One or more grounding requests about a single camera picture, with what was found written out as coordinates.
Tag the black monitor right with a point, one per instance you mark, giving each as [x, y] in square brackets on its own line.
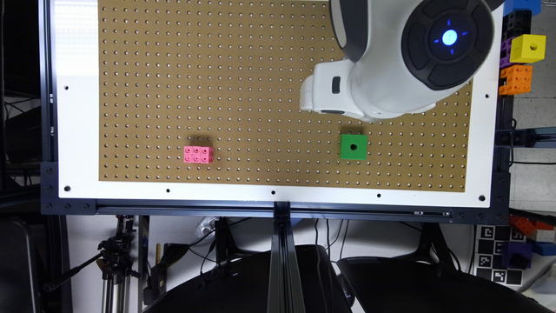
[392, 285]

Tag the black aluminium table frame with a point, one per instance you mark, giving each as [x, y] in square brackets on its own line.
[71, 185]

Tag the black monitor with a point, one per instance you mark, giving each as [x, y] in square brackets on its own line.
[392, 285]
[243, 286]

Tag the red orange block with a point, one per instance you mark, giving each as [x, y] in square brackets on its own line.
[526, 226]

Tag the brown pegboard panel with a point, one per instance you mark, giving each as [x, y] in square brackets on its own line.
[227, 74]

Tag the dark purple block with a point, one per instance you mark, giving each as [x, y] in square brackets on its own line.
[517, 255]

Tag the black monitor left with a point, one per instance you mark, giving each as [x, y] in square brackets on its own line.
[243, 286]

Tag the black camera tripod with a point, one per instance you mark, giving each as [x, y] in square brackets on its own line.
[115, 262]

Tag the blue block top right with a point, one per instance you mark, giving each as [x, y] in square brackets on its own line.
[512, 5]

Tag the pink block cluster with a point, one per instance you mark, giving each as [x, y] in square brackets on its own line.
[198, 154]

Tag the black block stack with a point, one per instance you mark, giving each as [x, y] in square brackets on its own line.
[516, 23]

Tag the blue block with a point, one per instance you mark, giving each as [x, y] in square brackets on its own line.
[545, 249]
[512, 5]

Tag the purple block beside yellow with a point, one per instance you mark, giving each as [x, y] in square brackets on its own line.
[505, 53]

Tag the orange block cluster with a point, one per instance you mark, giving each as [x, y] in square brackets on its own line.
[516, 80]

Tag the yellow cube block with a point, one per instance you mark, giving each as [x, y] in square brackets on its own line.
[528, 48]

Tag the blue block lower right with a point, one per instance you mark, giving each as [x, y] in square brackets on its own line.
[545, 249]

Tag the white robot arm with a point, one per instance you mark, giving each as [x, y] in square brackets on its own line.
[400, 57]

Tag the green cube block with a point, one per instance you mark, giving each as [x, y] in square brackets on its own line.
[353, 147]

